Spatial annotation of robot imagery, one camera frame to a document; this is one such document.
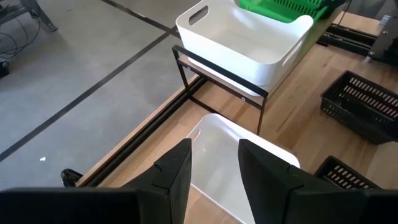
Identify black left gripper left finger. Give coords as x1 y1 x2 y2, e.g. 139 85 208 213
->
121 138 192 224

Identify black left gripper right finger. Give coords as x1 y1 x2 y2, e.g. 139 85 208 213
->
238 139 305 224

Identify white plastic basket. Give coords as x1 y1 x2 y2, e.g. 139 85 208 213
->
175 0 315 88
185 113 301 224

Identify black slotted plastic basket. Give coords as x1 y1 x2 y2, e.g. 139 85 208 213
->
320 70 398 145
313 155 382 191

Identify green slotted plastic basket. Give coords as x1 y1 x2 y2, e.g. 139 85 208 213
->
238 0 330 24

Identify black caster wheel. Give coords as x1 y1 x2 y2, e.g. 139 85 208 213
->
0 60 11 78

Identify black short frame bar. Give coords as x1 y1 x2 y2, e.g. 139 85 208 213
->
60 76 208 189

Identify wooden shelf with black frame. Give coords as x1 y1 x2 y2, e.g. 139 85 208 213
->
171 6 348 136

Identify black aluminium frame rails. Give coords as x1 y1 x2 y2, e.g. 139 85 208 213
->
317 24 379 57

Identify grey cart frame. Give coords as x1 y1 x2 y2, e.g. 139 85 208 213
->
0 0 59 32

